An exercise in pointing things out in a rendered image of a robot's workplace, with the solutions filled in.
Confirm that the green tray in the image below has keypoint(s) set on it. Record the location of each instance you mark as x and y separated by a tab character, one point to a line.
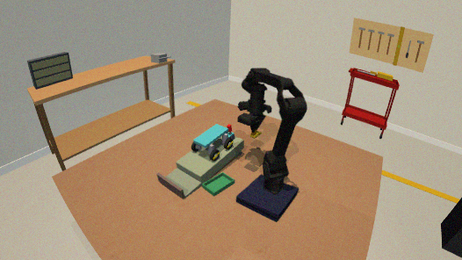
217	183
214	193

